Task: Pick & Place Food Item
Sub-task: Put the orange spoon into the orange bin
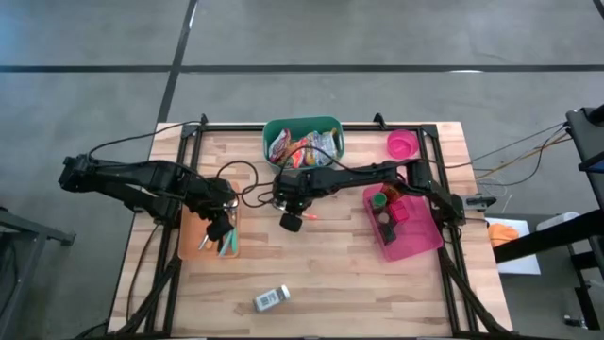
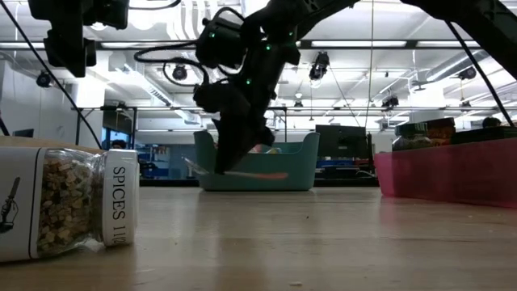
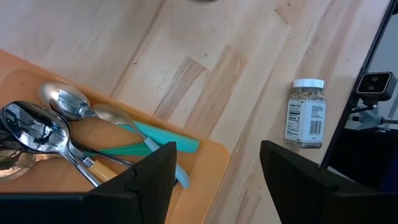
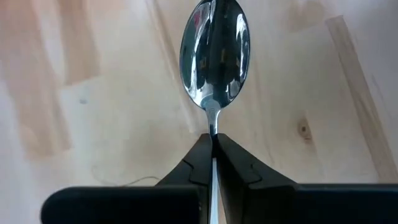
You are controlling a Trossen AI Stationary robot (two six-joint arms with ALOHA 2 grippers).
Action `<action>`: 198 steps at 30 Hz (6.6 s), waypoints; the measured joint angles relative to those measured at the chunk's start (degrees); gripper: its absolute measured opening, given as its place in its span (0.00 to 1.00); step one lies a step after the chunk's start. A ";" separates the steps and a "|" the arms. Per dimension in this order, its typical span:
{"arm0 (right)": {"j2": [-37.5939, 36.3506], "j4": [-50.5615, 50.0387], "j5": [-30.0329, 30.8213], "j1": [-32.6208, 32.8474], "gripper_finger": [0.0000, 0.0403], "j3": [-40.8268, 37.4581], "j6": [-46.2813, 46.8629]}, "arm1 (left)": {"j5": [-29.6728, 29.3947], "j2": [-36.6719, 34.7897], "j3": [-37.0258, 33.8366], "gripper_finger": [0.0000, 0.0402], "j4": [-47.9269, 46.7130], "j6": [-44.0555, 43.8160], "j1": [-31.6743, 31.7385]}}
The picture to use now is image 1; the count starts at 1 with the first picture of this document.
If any silver snack packet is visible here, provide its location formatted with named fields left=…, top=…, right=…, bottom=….
left=281, top=137, right=315, bottom=170
left=304, top=130, right=327, bottom=160

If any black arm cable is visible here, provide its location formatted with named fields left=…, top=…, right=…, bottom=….
left=277, top=145, right=341, bottom=190
left=87, top=120, right=260, bottom=209

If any pink plastic tray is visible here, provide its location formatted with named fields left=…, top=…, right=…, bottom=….
left=361, top=186, right=445, bottom=264

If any green plastic bin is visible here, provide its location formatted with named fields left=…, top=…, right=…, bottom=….
left=261, top=115, right=345, bottom=172

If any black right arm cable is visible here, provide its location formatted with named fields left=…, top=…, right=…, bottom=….
left=277, top=145, right=341, bottom=190

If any white board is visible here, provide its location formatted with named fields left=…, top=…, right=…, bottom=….
left=484, top=216, right=543, bottom=276

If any gold spoon green handle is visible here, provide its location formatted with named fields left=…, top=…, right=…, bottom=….
left=218, top=229, right=233, bottom=259

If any orange cloth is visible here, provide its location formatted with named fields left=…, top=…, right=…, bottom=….
left=487, top=222, right=520, bottom=248

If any orange silver spoon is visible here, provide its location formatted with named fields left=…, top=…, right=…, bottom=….
left=276, top=200, right=318, bottom=221

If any orange plastic tray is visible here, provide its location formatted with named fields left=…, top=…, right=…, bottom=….
left=177, top=181, right=243, bottom=262

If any cables to cart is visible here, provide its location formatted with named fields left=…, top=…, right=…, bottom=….
left=443, top=121, right=570, bottom=188

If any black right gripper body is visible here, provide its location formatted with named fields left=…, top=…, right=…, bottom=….
left=273, top=170, right=327, bottom=212

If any white labelled spice jar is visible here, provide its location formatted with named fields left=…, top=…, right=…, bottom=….
left=253, top=284, right=292, bottom=313

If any grey metal table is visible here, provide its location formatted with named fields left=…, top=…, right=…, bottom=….
left=0, top=206, right=76, bottom=340

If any green spice tin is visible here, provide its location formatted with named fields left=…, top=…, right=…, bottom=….
left=378, top=222, right=398, bottom=247

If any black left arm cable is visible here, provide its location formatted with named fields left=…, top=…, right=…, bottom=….
left=87, top=120, right=260, bottom=209

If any pink plastic bowl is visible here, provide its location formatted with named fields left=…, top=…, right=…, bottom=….
left=386, top=129, right=420, bottom=161

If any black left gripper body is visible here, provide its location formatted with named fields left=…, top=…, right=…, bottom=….
left=191, top=178, right=237, bottom=221

